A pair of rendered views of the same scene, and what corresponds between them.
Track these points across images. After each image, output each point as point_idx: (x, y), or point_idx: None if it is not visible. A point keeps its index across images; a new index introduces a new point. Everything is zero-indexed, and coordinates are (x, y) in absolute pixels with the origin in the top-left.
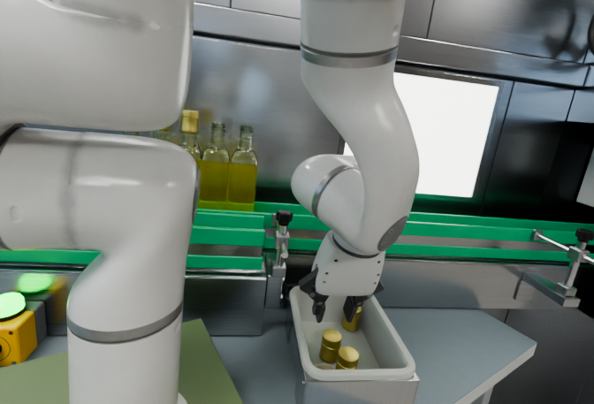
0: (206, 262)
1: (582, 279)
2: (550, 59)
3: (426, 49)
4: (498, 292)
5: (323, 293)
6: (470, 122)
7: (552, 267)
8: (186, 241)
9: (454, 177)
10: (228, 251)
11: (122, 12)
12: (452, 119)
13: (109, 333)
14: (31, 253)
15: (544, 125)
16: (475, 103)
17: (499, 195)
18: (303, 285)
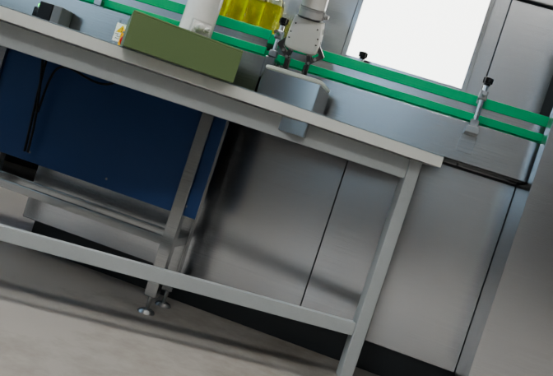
0: (234, 41)
1: (520, 149)
2: None
3: None
4: (441, 139)
5: (287, 45)
6: (464, 23)
7: (492, 130)
8: None
9: (447, 67)
10: (248, 39)
11: None
12: (448, 18)
13: None
14: (151, 15)
15: (542, 42)
16: (469, 8)
17: (495, 99)
18: (279, 41)
